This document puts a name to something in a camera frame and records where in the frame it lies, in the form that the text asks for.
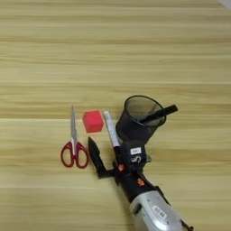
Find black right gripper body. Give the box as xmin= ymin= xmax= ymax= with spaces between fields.
xmin=97 ymin=161 xmax=165 ymax=205

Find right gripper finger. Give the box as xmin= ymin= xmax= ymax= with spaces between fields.
xmin=87 ymin=136 xmax=108 ymax=175

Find red handled scissors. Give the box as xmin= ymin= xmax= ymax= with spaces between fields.
xmin=60 ymin=104 xmax=89 ymax=170

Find white marker with black cap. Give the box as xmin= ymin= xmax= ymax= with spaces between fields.
xmin=102 ymin=110 xmax=124 ymax=159

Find red cube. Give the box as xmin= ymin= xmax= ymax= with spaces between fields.
xmin=82 ymin=110 xmax=105 ymax=134

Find black box with white label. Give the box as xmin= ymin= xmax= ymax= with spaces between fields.
xmin=121 ymin=139 xmax=149 ymax=172

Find black mesh pen cup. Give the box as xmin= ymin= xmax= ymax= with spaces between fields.
xmin=115 ymin=95 xmax=167 ymax=145

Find black marker pen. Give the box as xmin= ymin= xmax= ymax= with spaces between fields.
xmin=137 ymin=104 xmax=179 ymax=125

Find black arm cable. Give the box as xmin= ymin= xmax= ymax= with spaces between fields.
xmin=180 ymin=219 xmax=194 ymax=231

